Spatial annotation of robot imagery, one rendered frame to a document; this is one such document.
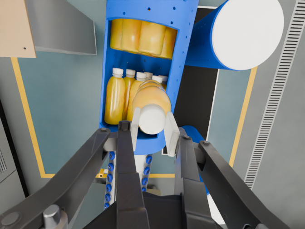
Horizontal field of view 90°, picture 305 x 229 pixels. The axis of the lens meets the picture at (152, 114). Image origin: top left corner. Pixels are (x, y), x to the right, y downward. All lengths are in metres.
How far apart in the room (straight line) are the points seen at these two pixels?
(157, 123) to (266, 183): 2.76
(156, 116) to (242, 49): 0.59
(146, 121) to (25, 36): 0.68
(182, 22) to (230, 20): 0.28
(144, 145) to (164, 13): 0.39
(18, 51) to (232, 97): 1.85
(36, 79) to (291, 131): 3.06
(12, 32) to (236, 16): 0.84
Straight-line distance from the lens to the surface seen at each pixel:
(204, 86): 1.66
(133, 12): 0.47
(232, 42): 0.73
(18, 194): 2.67
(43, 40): 0.98
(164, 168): 2.17
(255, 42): 0.78
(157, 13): 0.46
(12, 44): 0.85
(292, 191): 3.30
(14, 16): 0.84
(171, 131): 0.17
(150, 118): 0.21
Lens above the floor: 1.68
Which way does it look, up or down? 71 degrees down
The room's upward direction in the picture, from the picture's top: 173 degrees clockwise
